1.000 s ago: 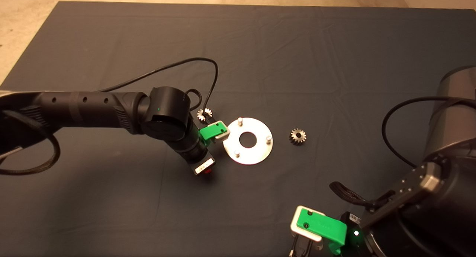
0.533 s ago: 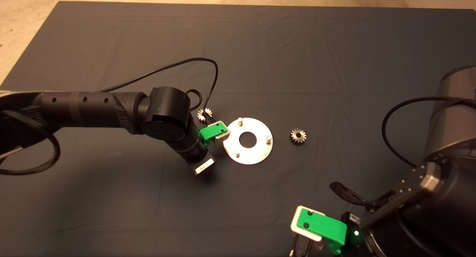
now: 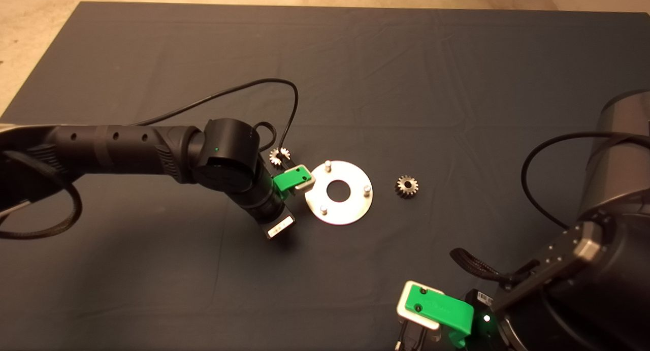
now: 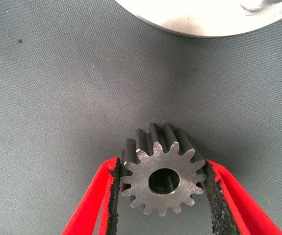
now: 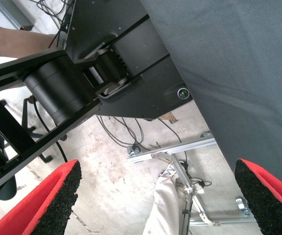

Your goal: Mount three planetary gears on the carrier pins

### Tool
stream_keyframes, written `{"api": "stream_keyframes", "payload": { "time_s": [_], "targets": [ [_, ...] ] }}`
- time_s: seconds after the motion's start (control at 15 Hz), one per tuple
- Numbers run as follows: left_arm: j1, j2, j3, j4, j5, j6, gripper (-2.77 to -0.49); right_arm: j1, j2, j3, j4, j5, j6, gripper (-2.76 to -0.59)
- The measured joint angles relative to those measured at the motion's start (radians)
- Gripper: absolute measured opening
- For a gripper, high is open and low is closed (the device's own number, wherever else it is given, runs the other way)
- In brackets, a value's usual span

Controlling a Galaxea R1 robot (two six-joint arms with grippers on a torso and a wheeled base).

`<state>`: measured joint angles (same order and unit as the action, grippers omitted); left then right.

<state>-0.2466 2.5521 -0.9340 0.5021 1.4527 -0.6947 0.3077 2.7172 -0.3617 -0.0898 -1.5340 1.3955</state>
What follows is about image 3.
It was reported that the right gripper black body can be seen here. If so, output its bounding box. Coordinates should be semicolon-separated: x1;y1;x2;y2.
460;288;508;351

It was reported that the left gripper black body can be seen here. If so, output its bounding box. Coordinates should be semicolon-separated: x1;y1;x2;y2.
256;204;296;240

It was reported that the silver steel planetary gear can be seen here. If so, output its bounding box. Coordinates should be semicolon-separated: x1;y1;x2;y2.
269;147;291;168

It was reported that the round metal carrier plate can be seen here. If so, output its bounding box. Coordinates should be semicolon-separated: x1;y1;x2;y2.
304;160;373;226

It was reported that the dark steel planetary gear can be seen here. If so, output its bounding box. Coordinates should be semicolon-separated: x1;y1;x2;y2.
395;175;419;199

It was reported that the dark grey table cloth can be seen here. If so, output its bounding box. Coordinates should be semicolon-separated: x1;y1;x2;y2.
0;1;650;351

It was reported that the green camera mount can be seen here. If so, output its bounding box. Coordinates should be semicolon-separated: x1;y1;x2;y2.
409;284;475;349
273;167;311;193

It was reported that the small silver camera box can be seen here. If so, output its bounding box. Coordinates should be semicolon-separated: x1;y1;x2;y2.
396;281;445;341
292;164;316;192

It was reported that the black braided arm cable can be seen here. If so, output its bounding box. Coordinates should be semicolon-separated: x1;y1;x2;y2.
0;148;83;240
449;247;541;291

